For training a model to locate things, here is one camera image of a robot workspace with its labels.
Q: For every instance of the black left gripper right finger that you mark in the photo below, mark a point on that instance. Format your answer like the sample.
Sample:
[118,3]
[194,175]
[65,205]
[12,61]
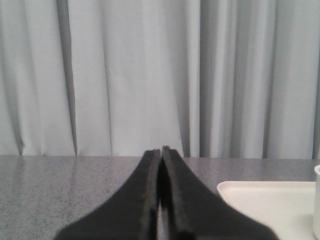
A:
[196,213]

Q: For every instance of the cream rectangular plastic tray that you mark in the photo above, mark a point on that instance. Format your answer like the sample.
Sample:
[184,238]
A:
[287,207]

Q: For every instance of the grey pleated curtain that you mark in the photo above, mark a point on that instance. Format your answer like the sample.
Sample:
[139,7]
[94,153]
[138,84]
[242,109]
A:
[209,78]

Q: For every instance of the white smiley mug black handle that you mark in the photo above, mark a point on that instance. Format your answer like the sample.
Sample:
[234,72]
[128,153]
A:
[316,214]

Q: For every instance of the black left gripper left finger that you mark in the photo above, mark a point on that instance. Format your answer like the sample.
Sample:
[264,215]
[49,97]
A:
[130,214]

